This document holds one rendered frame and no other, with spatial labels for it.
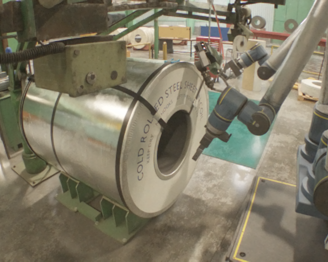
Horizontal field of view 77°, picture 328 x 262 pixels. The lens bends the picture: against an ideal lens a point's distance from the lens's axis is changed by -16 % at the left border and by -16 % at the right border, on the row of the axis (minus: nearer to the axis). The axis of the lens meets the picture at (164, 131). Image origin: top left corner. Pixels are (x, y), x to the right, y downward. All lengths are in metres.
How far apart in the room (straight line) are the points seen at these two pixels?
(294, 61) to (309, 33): 0.14
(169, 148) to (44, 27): 1.70
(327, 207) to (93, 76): 0.96
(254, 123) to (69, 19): 0.82
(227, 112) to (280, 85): 0.29
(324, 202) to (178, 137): 1.38
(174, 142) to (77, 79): 1.60
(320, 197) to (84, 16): 1.01
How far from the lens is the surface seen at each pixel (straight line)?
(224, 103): 1.08
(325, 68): 1.90
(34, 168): 3.04
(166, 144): 2.10
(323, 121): 1.66
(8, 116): 3.60
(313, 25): 1.13
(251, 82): 6.34
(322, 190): 1.02
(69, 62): 0.55
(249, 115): 1.06
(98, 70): 0.60
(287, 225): 1.88
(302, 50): 1.13
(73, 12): 0.59
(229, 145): 3.44
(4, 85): 3.74
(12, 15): 0.52
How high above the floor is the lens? 1.62
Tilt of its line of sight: 26 degrees down
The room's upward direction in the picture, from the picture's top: straight up
